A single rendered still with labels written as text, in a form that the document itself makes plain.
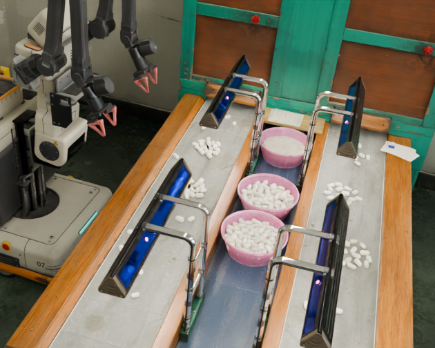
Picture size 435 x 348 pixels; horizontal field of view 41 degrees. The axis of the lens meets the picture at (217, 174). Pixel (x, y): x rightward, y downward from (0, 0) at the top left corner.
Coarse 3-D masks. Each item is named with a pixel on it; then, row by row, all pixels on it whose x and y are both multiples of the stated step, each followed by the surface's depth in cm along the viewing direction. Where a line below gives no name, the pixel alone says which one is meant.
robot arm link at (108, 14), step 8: (104, 0) 254; (112, 0) 255; (104, 8) 256; (112, 8) 259; (96, 16) 259; (104, 16) 258; (112, 16) 262; (96, 24) 259; (104, 24) 259; (96, 32) 261; (104, 32) 260
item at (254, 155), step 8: (248, 80) 263; (256, 80) 261; (264, 80) 261; (224, 88) 251; (232, 88) 251; (264, 88) 263; (248, 96) 250; (256, 96) 249; (264, 96) 265; (256, 104) 252; (264, 104) 267; (256, 112) 253; (264, 112) 270; (256, 120) 255; (256, 128) 258; (256, 136) 260; (256, 144) 280; (256, 152) 282; (256, 160) 281; (248, 168) 270
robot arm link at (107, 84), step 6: (78, 78) 226; (90, 78) 231; (96, 78) 228; (102, 78) 225; (108, 78) 228; (78, 84) 227; (84, 84) 227; (96, 84) 227; (102, 84) 226; (108, 84) 227; (96, 90) 227; (102, 90) 226; (108, 90) 226
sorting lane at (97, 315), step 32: (192, 128) 295; (224, 128) 298; (192, 160) 271; (224, 160) 274; (128, 224) 231; (192, 224) 234; (160, 256) 217; (96, 288) 202; (160, 288) 204; (96, 320) 190; (128, 320) 191; (160, 320) 193
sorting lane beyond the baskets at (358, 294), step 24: (336, 144) 294; (384, 144) 298; (336, 168) 276; (360, 168) 278; (384, 168) 279; (336, 192) 261; (360, 192) 262; (312, 216) 245; (360, 216) 248; (312, 240) 232; (360, 240) 235; (360, 288) 213; (288, 312) 200; (360, 312) 203; (288, 336) 192; (336, 336) 193; (360, 336) 194
